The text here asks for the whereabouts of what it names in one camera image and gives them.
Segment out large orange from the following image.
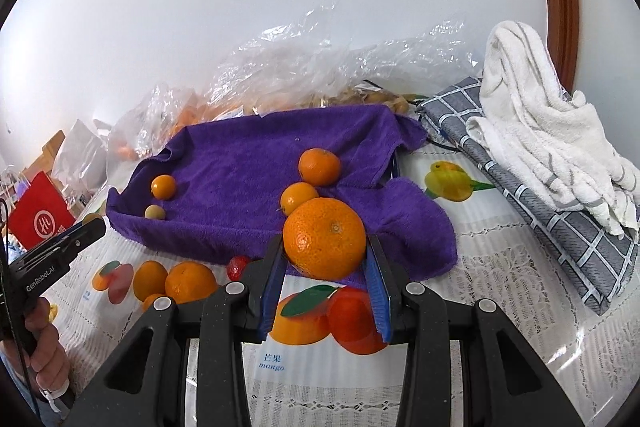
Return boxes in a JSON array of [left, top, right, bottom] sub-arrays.
[[282, 197, 367, 281]]

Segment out small orange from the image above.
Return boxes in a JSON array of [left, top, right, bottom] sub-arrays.
[[280, 182, 319, 216]]

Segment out tangerine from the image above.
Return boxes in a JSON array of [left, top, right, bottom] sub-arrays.
[[298, 147, 342, 186]]

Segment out yellow-green small fruit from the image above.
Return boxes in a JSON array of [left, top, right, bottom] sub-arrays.
[[144, 204, 166, 220]]

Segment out small orange kumquat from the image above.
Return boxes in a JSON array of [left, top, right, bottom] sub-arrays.
[[151, 174, 177, 200]]

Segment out person left hand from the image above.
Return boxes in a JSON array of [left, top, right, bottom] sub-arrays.
[[24, 297, 70, 391]]

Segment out red cherry tomato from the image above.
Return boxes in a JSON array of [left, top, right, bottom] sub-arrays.
[[226, 256, 252, 282]]

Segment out red paper bag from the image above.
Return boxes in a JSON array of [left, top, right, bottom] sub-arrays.
[[8, 172, 75, 251]]

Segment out orange on table middle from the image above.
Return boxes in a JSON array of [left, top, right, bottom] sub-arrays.
[[165, 261, 218, 305]]

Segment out orange on table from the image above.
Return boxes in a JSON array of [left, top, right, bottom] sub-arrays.
[[142, 293, 164, 311], [165, 261, 218, 305], [132, 260, 168, 301]]

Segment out fruit print table cover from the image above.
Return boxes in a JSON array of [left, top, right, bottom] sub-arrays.
[[41, 141, 640, 427]]

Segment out purple towel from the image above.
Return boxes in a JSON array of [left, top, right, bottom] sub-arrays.
[[106, 105, 458, 280]]

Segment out orange on table left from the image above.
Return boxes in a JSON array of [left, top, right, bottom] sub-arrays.
[[132, 260, 168, 301]]

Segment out wooden chair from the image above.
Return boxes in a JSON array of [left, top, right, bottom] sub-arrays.
[[22, 130, 65, 181]]

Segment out orange on table front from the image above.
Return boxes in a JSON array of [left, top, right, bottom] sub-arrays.
[[142, 293, 164, 311]]

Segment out white plastic bag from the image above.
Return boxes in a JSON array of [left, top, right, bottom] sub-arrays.
[[51, 119, 107, 194]]

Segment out clear plastic bag left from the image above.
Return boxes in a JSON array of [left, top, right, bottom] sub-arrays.
[[107, 83, 198, 161]]

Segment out clear plastic bag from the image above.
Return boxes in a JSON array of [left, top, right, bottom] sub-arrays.
[[204, 3, 362, 118], [107, 83, 198, 161], [319, 18, 484, 113]]

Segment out grey checked cloth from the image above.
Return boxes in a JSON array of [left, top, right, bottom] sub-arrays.
[[415, 76, 640, 316]]

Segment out clear plastic bag middle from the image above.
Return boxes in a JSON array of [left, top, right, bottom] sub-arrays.
[[204, 3, 362, 118]]

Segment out clear plastic bag right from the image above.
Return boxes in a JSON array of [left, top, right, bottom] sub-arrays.
[[319, 18, 484, 113]]

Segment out white striped towel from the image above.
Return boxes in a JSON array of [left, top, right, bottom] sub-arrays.
[[466, 20, 639, 239]]

